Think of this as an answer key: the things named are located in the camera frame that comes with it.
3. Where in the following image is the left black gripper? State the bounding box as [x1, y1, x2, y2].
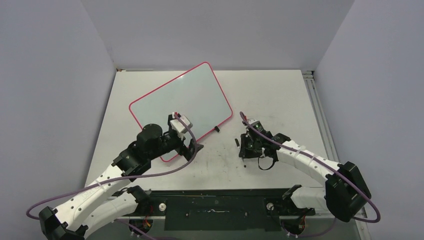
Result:
[148, 129, 203, 161]

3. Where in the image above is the pink-framed whiteboard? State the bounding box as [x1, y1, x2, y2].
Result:
[128, 62, 233, 141]

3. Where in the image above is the black whiteboard marker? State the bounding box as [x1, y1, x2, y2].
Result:
[239, 146, 247, 168]

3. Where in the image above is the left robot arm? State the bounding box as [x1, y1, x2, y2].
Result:
[38, 119, 203, 240]

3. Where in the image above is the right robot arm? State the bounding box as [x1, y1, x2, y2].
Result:
[239, 130, 372, 222]

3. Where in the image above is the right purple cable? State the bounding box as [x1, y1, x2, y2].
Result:
[239, 111, 382, 223]

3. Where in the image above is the purple cable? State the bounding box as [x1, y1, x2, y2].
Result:
[26, 112, 200, 221]
[239, 111, 382, 223]

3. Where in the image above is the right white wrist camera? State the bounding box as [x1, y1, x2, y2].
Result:
[247, 118, 262, 128]

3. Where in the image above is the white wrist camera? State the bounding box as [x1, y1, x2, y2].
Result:
[247, 118, 262, 128]
[169, 112, 193, 135]

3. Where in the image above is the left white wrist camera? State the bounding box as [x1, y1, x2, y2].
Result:
[169, 112, 193, 135]

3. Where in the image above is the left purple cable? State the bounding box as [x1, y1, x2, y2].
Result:
[26, 112, 200, 221]

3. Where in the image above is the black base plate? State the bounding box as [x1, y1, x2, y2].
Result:
[128, 188, 316, 232]

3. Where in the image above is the aluminium rail right side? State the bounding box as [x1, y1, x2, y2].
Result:
[301, 70, 340, 162]

